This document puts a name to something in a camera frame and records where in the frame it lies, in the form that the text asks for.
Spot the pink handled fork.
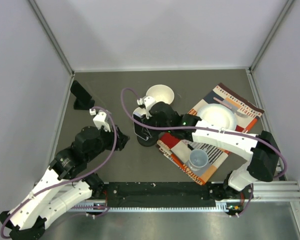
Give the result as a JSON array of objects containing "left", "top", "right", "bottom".
[{"left": 213, "top": 97, "right": 258, "bottom": 118}]

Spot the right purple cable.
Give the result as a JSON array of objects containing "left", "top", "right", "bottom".
[{"left": 120, "top": 87, "right": 289, "bottom": 217}]

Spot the white plate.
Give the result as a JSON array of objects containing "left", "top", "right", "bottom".
[{"left": 196, "top": 103, "right": 237, "bottom": 131}]

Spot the purple cable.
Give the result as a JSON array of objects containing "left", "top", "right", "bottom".
[
  {"left": 0, "top": 106, "right": 117, "bottom": 238},
  {"left": 120, "top": 87, "right": 289, "bottom": 217}
]

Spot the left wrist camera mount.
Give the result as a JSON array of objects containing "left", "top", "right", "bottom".
[{"left": 89, "top": 108, "right": 112, "bottom": 132}]

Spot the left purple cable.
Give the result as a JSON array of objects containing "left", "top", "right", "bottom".
[{"left": 0, "top": 106, "right": 117, "bottom": 238}]

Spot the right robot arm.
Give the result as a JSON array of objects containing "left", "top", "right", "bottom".
[{"left": 132, "top": 102, "right": 281, "bottom": 198}]

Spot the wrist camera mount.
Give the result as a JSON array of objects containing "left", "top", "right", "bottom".
[
  {"left": 89, "top": 108, "right": 112, "bottom": 132},
  {"left": 136, "top": 96, "right": 157, "bottom": 117}
]

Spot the large green bowl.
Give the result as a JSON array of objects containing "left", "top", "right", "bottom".
[{"left": 146, "top": 84, "right": 175, "bottom": 105}]

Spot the phone with lilac case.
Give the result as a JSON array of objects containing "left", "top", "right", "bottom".
[{"left": 132, "top": 108, "right": 152, "bottom": 141}]

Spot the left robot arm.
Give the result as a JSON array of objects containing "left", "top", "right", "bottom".
[{"left": 0, "top": 126, "right": 130, "bottom": 240}]

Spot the black round-base phone holder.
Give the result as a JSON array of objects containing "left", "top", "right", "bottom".
[{"left": 136, "top": 135, "right": 159, "bottom": 148}]

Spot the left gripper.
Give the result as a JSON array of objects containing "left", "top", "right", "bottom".
[{"left": 86, "top": 123, "right": 130, "bottom": 161}]

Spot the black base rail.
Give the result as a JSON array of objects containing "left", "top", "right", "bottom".
[{"left": 103, "top": 181, "right": 228, "bottom": 208}]

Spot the orange patterned cloth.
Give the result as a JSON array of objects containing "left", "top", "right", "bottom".
[{"left": 157, "top": 83, "right": 264, "bottom": 185}]

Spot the black wedge phone stand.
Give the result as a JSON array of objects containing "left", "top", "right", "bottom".
[{"left": 73, "top": 98, "right": 95, "bottom": 111}]

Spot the grey cup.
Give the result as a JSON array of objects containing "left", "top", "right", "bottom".
[{"left": 189, "top": 149, "right": 209, "bottom": 171}]

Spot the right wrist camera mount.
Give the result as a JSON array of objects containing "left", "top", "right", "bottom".
[{"left": 136, "top": 96, "right": 157, "bottom": 117}]

